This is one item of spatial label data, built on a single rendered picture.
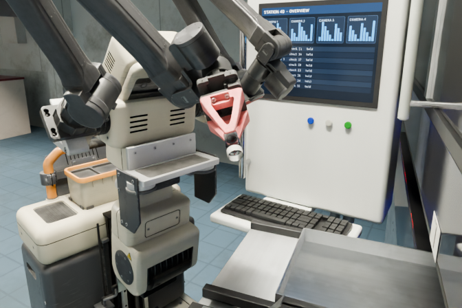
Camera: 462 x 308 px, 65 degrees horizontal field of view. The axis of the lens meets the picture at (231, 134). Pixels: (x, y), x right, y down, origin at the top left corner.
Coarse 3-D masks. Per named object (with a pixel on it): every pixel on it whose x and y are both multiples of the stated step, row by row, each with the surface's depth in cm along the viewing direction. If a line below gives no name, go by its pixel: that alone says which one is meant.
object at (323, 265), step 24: (312, 240) 89; (336, 240) 87; (360, 240) 84; (288, 264) 75; (312, 264) 81; (336, 264) 81; (360, 264) 81; (384, 264) 81; (408, 264) 81; (432, 264) 80; (288, 288) 73; (312, 288) 73; (336, 288) 73; (360, 288) 73; (384, 288) 73; (408, 288) 73; (432, 288) 73
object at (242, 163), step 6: (240, 30) 118; (240, 36) 119; (240, 42) 119; (246, 42) 119; (240, 48) 120; (246, 48) 120; (240, 54) 120; (246, 54) 120; (240, 60) 121; (246, 60) 121; (246, 66) 121; (240, 138) 127; (240, 162) 129; (246, 162) 132; (240, 168) 130; (240, 174) 131
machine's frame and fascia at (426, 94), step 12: (432, 36) 98; (432, 48) 96; (432, 60) 97; (432, 72) 97; (420, 96) 112; (432, 120) 83; (444, 120) 72; (444, 132) 67; (408, 144) 134; (456, 144) 56; (456, 156) 56; (420, 192) 91; (444, 300) 54
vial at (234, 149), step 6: (234, 132) 52; (228, 138) 51; (234, 138) 51; (228, 144) 50; (234, 144) 50; (240, 144) 50; (228, 150) 49; (234, 150) 49; (240, 150) 49; (228, 156) 49; (234, 156) 50; (240, 156) 50
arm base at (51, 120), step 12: (48, 108) 83; (60, 108) 82; (48, 120) 82; (60, 120) 80; (72, 120) 80; (48, 132) 81; (60, 132) 83; (72, 132) 82; (84, 132) 85; (96, 132) 88
